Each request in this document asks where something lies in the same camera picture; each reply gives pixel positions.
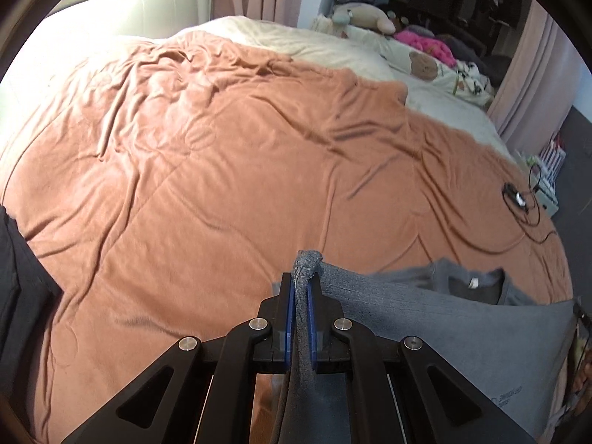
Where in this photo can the dark trouser leg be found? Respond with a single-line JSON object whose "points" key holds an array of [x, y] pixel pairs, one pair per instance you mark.
{"points": [[28, 295]]}

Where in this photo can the khaki bag with strap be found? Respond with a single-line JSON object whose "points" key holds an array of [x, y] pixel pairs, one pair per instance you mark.
{"points": [[579, 358]]}

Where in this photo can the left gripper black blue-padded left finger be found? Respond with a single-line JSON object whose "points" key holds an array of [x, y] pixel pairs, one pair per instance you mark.
{"points": [[200, 392]]}

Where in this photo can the cream white duvet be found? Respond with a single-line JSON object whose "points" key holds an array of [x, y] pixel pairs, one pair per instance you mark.
{"points": [[323, 60]]}

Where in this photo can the white bedside storage box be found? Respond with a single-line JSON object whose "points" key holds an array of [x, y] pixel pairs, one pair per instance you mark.
{"points": [[538, 177]]}

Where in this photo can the terracotta orange blanket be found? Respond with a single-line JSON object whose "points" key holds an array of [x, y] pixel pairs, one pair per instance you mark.
{"points": [[156, 194]]}

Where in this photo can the plush toy animal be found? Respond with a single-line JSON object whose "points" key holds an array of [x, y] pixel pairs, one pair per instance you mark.
{"points": [[363, 15]]}

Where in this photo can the grey t-shirt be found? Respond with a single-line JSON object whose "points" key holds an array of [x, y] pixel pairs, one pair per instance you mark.
{"points": [[509, 347]]}

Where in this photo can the pink curtain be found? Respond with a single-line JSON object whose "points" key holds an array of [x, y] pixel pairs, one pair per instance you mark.
{"points": [[540, 86]]}

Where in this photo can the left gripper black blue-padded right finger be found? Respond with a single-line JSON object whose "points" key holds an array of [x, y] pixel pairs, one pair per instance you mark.
{"points": [[400, 391]]}

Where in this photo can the black white patterned cloth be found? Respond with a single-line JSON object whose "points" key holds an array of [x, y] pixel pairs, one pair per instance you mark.
{"points": [[470, 80]]}

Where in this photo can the bear print pillow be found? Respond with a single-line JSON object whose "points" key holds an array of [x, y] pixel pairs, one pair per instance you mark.
{"points": [[403, 58]]}

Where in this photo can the pink fluffy cloth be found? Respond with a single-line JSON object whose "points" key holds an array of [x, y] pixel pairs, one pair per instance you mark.
{"points": [[428, 45]]}

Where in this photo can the striped gift bag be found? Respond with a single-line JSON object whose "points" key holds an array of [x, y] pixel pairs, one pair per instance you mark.
{"points": [[552, 157]]}

